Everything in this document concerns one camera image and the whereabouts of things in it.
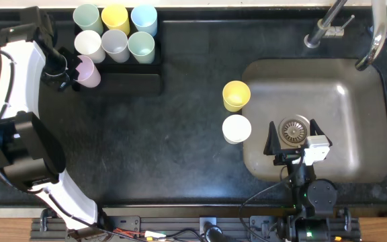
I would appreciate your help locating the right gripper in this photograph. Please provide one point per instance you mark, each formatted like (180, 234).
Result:
(287, 156)

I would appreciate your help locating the white cup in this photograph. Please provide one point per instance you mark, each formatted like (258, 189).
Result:
(236, 128)
(87, 43)

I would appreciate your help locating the yellow cup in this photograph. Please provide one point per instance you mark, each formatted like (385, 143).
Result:
(236, 94)
(114, 17)

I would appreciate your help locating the pink cup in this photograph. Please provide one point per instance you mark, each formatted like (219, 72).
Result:
(87, 74)

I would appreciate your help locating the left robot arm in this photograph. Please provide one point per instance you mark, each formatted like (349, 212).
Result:
(22, 74)

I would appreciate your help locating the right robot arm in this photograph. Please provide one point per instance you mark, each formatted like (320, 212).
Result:
(321, 195)

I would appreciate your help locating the steel sink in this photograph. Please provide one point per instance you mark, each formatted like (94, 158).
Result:
(348, 117)

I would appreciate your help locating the steel tap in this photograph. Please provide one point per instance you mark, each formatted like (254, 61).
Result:
(378, 37)

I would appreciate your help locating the black tray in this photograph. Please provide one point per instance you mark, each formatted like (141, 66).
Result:
(158, 55)

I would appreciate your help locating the green cup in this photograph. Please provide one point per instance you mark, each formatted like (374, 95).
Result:
(141, 45)
(86, 17)

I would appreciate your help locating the blue cup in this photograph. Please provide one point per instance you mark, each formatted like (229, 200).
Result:
(143, 17)

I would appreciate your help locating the grey cup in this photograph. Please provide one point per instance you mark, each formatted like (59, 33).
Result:
(114, 43)

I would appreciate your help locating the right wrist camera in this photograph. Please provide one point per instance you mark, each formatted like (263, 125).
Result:
(316, 149)

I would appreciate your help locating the mounting rail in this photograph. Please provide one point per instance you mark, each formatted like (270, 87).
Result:
(180, 223)

